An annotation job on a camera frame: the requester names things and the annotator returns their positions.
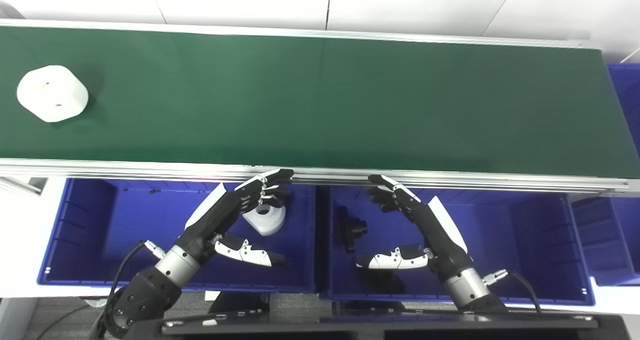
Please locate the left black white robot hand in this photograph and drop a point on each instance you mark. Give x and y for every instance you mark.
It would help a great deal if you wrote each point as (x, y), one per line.
(215, 220)

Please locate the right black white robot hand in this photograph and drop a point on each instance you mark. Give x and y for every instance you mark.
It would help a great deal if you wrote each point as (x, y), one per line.
(435, 230)

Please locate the white cylindrical plastic part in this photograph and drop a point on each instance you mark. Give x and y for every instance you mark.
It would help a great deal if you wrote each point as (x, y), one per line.
(50, 94)

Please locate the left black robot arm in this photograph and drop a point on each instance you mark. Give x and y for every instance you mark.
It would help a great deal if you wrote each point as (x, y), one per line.
(150, 292)

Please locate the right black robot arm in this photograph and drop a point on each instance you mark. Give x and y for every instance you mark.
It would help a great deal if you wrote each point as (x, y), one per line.
(467, 287)

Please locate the white plastic part with hole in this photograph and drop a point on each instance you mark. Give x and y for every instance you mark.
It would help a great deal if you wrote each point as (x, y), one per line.
(267, 222)

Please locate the green conveyor belt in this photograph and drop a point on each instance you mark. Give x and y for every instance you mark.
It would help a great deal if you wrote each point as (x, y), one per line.
(150, 170)
(320, 104)

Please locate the black plastic part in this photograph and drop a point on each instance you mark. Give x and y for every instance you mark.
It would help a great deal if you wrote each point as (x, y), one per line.
(350, 227)

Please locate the blue plastic bin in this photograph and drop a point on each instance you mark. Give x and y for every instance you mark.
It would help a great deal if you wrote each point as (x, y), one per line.
(100, 220)
(627, 94)
(525, 240)
(610, 240)

